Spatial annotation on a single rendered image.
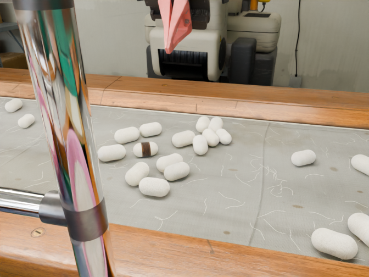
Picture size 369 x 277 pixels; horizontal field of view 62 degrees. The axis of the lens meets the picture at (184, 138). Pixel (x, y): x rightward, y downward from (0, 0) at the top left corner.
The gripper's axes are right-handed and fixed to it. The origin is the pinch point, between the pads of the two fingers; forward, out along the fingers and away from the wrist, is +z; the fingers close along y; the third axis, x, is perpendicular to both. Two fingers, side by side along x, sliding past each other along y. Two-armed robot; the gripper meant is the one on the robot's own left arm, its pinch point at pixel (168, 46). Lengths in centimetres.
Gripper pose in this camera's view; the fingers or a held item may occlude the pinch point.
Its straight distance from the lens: 49.8
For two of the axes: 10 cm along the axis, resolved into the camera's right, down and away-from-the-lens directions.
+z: -1.7, 9.2, -3.6
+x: 1.3, 3.9, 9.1
